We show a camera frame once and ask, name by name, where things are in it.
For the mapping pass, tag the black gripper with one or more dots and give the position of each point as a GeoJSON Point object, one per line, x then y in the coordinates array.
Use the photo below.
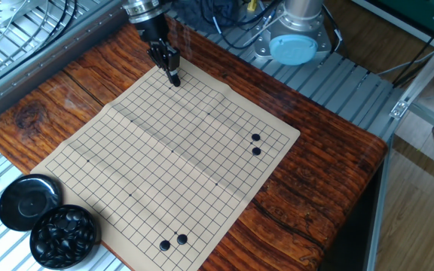
{"type": "Point", "coordinates": [153, 30]}

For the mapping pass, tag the black go stone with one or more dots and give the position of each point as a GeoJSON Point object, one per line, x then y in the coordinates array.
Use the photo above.
{"type": "Point", "coordinates": [182, 239]}
{"type": "Point", "coordinates": [255, 137]}
{"type": "Point", "coordinates": [164, 245]}
{"type": "Point", "coordinates": [256, 151]}
{"type": "Point", "coordinates": [176, 81]}

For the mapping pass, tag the beige go board mat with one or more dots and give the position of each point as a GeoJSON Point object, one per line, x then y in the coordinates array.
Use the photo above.
{"type": "Point", "coordinates": [172, 158]}

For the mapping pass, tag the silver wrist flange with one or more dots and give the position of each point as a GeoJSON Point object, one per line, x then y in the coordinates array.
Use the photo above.
{"type": "Point", "coordinates": [143, 9]}

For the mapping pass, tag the black glossy bowl lid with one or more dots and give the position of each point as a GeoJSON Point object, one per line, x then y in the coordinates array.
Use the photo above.
{"type": "Point", "coordinates": [28, 203]}

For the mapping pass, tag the black bowl of go stones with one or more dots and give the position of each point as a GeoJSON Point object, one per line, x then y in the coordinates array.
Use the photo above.
{"type": "Point", "coordinates": [63, 237]}

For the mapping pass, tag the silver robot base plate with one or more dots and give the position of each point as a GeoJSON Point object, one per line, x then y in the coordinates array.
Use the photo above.
{"type": "Point", "coordinates": [262, 47]}

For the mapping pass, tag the grey metal edge rail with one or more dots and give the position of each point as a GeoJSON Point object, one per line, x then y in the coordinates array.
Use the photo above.
{"type": "Point", "coordinates": [51, 56]}

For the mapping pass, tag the aluminium frame post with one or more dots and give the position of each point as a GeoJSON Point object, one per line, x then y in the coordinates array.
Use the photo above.
{"type": "Point", "coordinates": [428, 71]}

